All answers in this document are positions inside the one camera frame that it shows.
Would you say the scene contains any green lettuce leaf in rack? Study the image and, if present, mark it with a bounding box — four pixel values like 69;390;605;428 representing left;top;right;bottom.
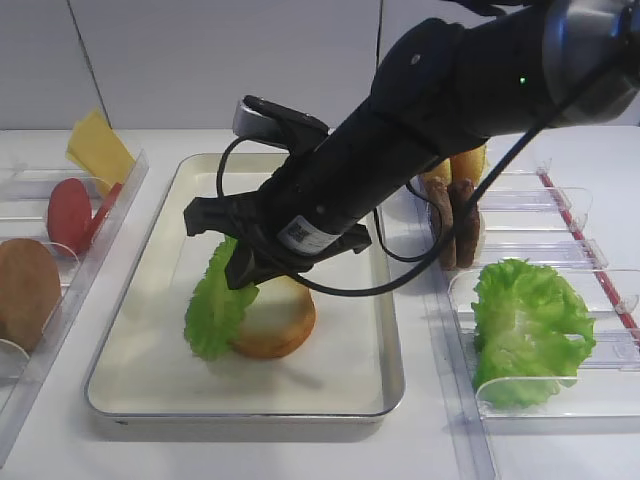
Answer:
471;259;596;408

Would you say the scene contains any tan bread bun slice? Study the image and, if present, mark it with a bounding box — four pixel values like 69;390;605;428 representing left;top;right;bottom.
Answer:
420;145;487;187

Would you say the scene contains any yellow cheese slice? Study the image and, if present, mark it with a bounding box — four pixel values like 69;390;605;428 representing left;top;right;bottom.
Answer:
66;109;135;198

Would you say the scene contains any red tomato slice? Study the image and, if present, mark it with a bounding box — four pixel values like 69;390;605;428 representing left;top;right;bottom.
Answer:
46;178;92;257

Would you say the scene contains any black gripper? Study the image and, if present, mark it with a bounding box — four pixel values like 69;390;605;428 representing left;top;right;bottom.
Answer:
183;129;371;289

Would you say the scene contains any clear acrylic left rack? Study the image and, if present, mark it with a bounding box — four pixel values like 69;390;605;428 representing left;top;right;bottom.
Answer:
1;154;149;458

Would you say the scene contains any brown meat patty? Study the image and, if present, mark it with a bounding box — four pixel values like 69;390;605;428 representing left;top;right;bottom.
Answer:
424;180;456;270
448;178;481;268

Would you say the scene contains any metal tray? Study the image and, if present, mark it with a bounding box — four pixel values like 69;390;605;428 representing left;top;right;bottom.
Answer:
85;153;405;423

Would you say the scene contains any clear acrylic right rack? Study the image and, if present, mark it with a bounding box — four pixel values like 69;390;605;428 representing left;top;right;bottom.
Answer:
424;158;639;479

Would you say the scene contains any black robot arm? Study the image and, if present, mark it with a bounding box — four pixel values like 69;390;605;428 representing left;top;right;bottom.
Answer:
183;1;639;289

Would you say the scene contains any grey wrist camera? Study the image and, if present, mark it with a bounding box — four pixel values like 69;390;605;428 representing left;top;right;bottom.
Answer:
232;95;329;154

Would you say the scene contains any green lettuce leaf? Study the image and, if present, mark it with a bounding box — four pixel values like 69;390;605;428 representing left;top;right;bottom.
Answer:
471;259;596;408
183;236;259;361

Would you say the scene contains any bread bun on tray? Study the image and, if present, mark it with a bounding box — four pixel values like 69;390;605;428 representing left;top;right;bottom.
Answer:
231;277;316;360

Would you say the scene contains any brown round bread slice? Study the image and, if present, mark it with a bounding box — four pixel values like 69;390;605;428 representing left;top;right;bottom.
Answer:
1;238;61;353

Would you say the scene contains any clear acrylic rack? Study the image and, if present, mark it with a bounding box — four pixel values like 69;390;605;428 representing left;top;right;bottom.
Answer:
424;158;639;479
1;154;149;458

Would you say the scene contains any black cable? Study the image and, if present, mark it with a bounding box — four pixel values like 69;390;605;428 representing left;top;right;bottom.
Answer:
215;29;640;297

